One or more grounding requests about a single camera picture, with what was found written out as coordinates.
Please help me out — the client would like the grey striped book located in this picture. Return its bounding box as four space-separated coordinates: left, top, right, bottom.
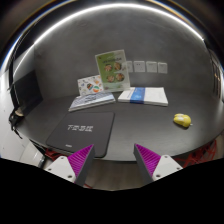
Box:
69 92 115 111

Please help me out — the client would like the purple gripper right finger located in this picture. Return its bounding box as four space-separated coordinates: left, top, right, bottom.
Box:
133 144 182 185

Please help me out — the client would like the black mouse pad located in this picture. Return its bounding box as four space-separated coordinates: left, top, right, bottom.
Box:
46 112 114 158

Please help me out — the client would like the black monitor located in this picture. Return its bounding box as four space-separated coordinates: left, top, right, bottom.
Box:
14 71 43 115

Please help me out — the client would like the white wall socket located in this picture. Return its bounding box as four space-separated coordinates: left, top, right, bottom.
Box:
133 61 145 72
158 62 168 74
126 61 133 73
146 61 157 73

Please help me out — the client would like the white and blue book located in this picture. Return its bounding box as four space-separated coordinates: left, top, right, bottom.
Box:
118 87 168 106

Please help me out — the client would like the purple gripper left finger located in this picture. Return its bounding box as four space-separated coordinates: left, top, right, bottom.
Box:
46 144 95 187

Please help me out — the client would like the colourful small card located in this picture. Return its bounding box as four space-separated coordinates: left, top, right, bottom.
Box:
77 75 104 96

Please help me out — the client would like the red chair frame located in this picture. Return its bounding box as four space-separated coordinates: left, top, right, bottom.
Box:
174 140 217 168

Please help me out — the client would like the green menu sign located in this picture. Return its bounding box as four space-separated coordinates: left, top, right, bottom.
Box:
95 50 130 92

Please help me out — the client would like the yellow computer mouse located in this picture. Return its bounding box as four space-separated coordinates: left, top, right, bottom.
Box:
173 114 191 128

